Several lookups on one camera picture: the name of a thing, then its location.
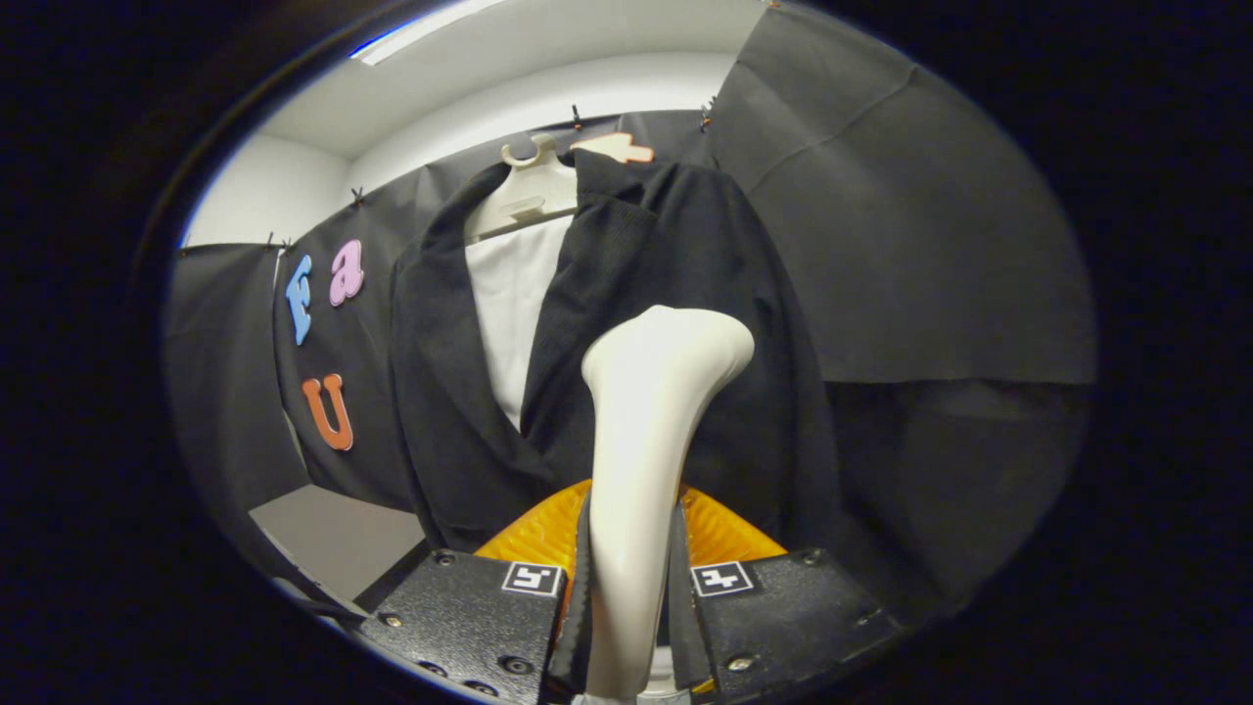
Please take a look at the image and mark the white garment steamer head with hose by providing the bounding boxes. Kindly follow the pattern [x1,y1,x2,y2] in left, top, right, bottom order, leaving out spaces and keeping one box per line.
[580,305,757,701]

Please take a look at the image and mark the white plastic hanger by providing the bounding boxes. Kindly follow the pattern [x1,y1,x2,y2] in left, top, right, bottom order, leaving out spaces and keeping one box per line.
[463,132,580,244]

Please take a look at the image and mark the black backdrop cloth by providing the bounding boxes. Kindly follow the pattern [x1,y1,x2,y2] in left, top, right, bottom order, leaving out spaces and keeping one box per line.
[164,5,1097,628]

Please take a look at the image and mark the black suit jacket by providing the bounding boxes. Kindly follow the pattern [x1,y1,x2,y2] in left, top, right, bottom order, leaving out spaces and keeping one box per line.
[390,149,853,554]

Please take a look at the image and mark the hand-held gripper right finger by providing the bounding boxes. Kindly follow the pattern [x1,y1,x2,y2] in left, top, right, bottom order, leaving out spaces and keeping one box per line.
[671,485,906,698]

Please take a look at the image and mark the ceiling light panel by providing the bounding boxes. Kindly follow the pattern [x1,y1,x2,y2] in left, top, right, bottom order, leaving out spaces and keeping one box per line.
[350,0,510,66]

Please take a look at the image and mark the grey cabinet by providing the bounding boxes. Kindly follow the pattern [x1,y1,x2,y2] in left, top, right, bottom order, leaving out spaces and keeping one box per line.
[247,483,432,613]

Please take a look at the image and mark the white dress form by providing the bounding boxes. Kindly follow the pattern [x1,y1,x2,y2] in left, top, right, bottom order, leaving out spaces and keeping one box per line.
[465,213,579,432]

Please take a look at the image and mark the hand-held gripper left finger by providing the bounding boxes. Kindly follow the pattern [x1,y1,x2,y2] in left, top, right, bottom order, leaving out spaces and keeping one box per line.
[357,480,593,704]

